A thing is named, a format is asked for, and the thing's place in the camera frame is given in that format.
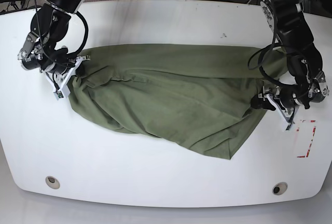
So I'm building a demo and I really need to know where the red tape rectangle marking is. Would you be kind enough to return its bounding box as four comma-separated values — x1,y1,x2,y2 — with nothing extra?
294,120,317,158

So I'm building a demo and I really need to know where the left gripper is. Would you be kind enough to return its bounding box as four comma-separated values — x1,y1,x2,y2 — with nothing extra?
251,86,310,111

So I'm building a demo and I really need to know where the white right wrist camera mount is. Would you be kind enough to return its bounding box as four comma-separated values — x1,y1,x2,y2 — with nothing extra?
39,55,91,100

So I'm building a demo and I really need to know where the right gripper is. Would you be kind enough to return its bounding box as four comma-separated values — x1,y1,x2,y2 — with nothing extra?
40,58,85,81

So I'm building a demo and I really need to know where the grey table grommet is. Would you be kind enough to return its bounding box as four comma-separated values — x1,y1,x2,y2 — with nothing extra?
272,182,288,195
45,176,60,190

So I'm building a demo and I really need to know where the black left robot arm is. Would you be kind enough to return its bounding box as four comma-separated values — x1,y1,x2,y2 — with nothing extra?
253,0,329,111

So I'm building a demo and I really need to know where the right grey table grommet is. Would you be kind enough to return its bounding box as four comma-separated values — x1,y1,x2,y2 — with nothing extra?
272,182,288,195

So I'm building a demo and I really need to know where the left grey table grommet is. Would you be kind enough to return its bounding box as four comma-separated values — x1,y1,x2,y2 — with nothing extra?
45,176,60,190

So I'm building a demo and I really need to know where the green T-shirt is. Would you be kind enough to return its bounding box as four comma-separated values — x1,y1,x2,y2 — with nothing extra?
68,44,271,160

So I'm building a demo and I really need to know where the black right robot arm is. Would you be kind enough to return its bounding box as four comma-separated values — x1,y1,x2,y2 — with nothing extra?
18,0,89,74

